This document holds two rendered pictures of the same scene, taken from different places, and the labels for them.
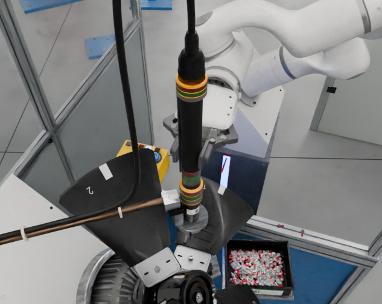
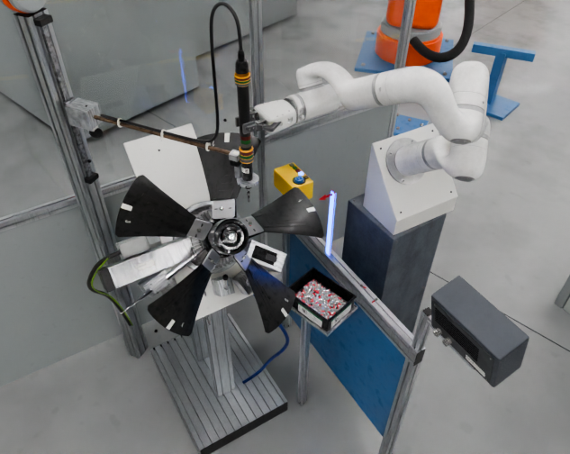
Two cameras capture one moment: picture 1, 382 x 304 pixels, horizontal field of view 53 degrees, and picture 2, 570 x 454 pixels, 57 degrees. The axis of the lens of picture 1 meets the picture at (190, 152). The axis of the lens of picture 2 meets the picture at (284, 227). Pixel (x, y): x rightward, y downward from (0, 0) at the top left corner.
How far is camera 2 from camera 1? 1.13 m
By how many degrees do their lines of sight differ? 28
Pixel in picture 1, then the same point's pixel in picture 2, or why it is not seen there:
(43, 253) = (180, 175)
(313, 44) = (348, 100)
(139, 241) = (221, 186)
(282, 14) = (339, 76)
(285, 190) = not seen: hidden behind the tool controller
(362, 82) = not seen: outside the picture
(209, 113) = (268, 111)
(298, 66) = (430, 155)
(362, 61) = (467, 165)
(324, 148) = (555, 329)
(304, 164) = not seen: hidden behind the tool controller
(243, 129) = (383, 198)
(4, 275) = (154, 169)
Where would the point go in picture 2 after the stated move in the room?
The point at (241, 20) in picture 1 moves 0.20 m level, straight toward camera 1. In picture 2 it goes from (315, 71) to (262, 93)
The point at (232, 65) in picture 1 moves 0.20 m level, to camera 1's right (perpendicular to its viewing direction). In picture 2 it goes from (306, 97) to (361, 121)
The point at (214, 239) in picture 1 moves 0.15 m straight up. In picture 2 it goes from (274, 225) to (274, 192)
